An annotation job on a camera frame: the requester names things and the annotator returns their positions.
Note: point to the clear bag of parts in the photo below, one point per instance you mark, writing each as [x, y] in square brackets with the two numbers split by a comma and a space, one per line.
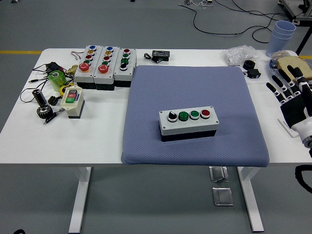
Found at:
[240, 53]

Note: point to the black metal gear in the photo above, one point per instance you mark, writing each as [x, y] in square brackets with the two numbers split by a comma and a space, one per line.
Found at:
[45, 112]

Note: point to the black power adapter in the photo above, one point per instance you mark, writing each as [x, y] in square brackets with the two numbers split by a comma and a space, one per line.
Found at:
[54, 67]

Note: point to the black digital meter module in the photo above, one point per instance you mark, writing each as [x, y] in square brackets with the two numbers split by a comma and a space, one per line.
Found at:
[161, 55]

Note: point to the green tape roll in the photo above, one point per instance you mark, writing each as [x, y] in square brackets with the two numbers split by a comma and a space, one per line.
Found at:
[58, 81]

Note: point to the flat white box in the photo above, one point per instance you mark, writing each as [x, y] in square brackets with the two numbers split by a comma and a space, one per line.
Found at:
[286, 125]

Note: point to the small black toothed part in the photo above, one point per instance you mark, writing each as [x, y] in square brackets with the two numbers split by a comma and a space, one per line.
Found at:
[53, 100]

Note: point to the grey four-button control box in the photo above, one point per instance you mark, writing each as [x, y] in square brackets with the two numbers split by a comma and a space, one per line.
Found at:
[185, 125]

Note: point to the brass fitting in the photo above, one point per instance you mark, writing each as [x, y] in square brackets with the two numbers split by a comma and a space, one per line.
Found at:
[72, 70]

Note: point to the closed metal floor socket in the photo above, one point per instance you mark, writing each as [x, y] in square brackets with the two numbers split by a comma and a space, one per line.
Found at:
[222, 196]

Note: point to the black stand leg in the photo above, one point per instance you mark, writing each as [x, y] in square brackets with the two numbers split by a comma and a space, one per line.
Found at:
[303, 39]

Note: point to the open metal floor socket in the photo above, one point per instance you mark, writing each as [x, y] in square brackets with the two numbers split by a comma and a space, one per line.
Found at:
[218, 174]

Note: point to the black metal cylinder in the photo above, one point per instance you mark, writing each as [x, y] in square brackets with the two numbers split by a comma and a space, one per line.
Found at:
[40, 98]

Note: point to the aluminium frame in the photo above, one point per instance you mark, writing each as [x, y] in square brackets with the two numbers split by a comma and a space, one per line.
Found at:
[292, 8]

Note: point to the yellow tape roll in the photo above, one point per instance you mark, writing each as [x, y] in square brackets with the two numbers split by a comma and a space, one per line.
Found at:
[62, 89]

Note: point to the stacked pale blue cups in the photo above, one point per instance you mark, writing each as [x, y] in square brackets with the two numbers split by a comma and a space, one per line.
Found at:
[278, 41]

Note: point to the white red-green switch box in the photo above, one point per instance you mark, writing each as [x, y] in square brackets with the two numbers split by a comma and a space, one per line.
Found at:
[73, 107]

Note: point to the small black block part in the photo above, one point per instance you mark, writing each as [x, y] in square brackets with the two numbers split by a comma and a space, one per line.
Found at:
[254, 73]

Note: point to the grey five-button control box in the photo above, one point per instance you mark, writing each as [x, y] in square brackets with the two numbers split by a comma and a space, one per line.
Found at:
[103, 78]
[83, 76]

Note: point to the bread slice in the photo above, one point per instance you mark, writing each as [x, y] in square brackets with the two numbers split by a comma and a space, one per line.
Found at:
[285, 62]

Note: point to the white table leg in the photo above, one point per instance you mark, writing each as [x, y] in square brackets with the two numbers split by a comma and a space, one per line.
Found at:
[80, 195]
[251, 195]

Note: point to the black pen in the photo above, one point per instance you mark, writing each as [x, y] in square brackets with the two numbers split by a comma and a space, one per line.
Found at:
[52, 117]

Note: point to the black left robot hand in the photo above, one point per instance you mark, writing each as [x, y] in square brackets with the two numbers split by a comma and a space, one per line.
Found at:
[19, 232]

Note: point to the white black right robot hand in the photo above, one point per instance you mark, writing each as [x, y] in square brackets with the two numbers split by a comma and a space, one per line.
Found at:
[296, 109]

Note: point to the grey control box black selector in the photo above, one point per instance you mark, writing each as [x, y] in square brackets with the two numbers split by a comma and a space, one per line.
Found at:
[123, 74]

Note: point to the blue-grey quilted mat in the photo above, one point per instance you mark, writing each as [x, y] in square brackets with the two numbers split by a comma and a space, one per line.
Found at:
[170, 85]

